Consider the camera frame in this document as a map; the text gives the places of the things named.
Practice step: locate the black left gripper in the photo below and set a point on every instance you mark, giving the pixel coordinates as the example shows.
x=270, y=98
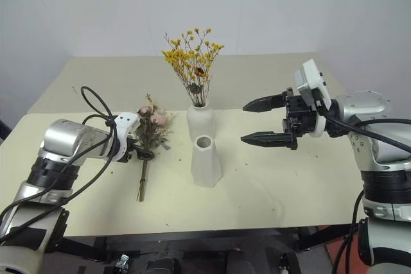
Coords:
x=131, y=147

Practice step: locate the white round bottle vase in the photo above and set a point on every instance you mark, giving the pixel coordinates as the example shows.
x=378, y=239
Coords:
x=200, y=121

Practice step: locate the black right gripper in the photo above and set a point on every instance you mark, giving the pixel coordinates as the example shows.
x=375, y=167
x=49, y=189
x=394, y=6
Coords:
x=300, y=116

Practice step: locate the dark rounded shape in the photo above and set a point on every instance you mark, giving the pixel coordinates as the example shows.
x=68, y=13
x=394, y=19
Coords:
x=160, y=266

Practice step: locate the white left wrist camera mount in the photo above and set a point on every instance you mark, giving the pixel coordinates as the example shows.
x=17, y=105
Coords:
x=123, y=123

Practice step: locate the yellow dried flower bouquet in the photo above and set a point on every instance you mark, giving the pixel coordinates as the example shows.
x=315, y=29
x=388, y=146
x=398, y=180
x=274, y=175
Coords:
x=192, y=59

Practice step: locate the pink dried flower bouquet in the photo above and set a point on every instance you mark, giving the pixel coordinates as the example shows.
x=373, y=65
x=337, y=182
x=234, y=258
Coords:
x=148, y=126

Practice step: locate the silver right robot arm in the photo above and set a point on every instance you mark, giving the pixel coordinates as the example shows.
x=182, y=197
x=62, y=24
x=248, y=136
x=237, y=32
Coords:
x=369, y=104

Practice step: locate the black table frame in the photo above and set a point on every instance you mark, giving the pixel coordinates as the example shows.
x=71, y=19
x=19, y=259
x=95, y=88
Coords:
x=199, y=238

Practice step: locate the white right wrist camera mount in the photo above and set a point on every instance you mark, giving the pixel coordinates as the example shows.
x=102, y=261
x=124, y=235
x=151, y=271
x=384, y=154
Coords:
x=309, y=76

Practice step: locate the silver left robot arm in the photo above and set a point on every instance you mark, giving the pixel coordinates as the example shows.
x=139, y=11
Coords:
x=61, y=136

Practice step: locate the small silver metal clamp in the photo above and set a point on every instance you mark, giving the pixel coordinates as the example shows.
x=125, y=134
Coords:
x=123, y=260

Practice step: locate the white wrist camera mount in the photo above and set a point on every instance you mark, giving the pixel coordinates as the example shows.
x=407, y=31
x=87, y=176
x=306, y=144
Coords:
x=123, y=123
x=309, y=76

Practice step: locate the white tapered vase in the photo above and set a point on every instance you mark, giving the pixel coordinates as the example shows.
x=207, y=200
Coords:
x=205, y=165

